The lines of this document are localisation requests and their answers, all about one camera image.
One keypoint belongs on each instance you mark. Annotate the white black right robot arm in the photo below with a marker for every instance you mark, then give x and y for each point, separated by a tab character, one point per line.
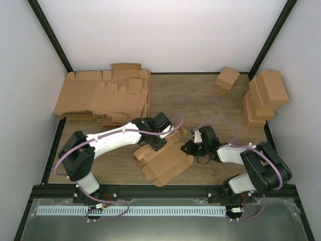
265	169

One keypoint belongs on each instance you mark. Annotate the lower folded brown box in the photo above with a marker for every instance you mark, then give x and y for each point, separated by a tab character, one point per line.
248	108

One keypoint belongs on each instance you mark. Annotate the black frame post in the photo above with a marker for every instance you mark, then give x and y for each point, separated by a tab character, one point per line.
42	19
281	20

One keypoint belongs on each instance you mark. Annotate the black left frame post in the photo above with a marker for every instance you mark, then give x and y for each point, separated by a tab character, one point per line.
42	19

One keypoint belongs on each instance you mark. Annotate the folded brown box tilted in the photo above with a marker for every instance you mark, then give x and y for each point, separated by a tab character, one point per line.
227	78

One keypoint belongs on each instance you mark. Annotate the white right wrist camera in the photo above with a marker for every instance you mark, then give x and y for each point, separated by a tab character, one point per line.
197	136

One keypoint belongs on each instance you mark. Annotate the stack of flat cardboard blanks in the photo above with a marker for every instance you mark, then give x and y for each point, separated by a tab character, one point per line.
110	97

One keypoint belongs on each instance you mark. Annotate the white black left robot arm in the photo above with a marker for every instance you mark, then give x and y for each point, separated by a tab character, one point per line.
78	154

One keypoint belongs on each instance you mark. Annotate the brown cardboard box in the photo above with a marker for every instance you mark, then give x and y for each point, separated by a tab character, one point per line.
167	163

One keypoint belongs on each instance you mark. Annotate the top folded brown box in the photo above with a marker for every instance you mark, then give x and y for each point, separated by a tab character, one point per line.
272	89

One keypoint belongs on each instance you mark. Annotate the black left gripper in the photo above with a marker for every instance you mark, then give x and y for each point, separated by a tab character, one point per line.
157	146

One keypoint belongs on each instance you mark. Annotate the light blue slotted cable duct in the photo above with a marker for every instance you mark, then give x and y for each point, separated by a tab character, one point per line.
212	211

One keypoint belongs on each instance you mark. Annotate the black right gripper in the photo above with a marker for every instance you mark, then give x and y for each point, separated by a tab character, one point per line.
190	150

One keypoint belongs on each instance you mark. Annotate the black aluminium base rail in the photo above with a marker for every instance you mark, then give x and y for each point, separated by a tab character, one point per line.
129	192

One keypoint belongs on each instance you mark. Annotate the black right frame post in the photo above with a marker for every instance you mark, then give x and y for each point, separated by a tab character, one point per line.
281	20

